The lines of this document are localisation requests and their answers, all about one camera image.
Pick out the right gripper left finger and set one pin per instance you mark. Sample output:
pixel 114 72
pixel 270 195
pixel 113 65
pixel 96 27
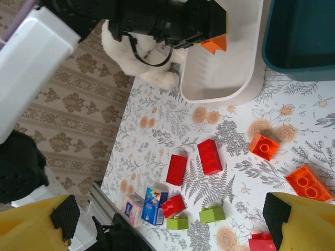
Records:
pixel 28 230

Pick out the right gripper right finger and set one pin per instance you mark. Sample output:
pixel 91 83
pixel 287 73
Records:
pixel 308 225

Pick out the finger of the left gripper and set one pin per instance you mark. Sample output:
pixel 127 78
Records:
pixel 228 24

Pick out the orange lego brick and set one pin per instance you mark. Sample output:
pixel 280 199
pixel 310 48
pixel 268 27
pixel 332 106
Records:
pixel 263 146
pixel 214 44
pixel 307 184

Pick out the red lego brick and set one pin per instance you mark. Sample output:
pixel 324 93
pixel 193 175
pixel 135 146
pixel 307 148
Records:
pixel 176 170
pixel 173 206
pixel 261 242
pixel 209 157

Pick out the green lego brick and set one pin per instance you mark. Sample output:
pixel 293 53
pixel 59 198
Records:
pixel 212 215
pixel 177 223

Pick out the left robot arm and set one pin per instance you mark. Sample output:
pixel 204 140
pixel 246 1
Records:
pixel 31 65

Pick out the white plastic container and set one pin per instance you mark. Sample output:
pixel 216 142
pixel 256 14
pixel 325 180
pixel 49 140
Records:
pixel 222 78

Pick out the white teddy bear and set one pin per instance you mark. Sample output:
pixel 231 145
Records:
pixel 157 75

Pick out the teal plastic container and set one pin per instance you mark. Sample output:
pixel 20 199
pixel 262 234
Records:
pixel 301 26

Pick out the floral print tablecloth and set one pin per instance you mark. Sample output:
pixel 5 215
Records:
pixel 235 117

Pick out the pink tissue pack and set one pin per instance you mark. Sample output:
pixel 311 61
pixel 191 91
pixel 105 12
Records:
pixel 133 213

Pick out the blue tissue pack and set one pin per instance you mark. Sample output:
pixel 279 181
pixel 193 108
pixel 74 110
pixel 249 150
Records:
pixel 155 206

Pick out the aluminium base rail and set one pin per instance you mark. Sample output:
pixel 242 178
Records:
pixel 102 202

